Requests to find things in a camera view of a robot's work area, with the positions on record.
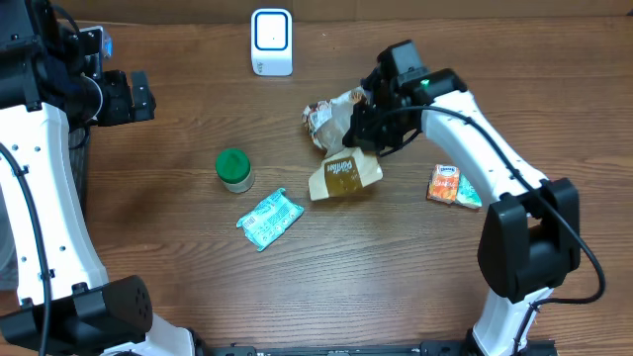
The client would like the beige brown snack pouch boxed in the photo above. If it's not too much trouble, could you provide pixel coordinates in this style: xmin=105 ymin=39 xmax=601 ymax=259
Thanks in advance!
xmin=302 ymin=87 xmax=383 ymax=201

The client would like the orange snack pack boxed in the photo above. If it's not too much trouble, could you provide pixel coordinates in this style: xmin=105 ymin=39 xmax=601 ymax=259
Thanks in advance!
xmin=427 ymin=164 xmax=460 ymax=204

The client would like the teal tissue pack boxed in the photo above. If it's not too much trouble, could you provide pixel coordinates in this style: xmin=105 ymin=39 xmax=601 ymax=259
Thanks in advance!
xmin=455 ymin=174 xmax=483 ymax=210

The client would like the green lid jar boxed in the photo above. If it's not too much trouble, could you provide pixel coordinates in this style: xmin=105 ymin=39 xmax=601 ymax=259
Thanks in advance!
xmin=216 ymin=148 xmax=255 ymax=194

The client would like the teal snack packet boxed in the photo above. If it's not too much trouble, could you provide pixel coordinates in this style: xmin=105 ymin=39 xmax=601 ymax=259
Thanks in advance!
xmin=236 ymin=188 xmax=304 ymax=252

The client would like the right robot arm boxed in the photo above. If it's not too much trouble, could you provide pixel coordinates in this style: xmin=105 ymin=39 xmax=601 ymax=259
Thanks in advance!
xmin=342 ymin=41 xmax=581 ymax=355

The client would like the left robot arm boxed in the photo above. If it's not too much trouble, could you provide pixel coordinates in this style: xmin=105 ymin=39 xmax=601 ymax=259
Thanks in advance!
xmin=1 ymin=0 xmax=205 ymax=355

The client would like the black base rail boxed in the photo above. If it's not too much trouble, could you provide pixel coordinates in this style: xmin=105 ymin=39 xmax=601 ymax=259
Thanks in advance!
xmin=207 ymin=339 xmax=558 ymax=356

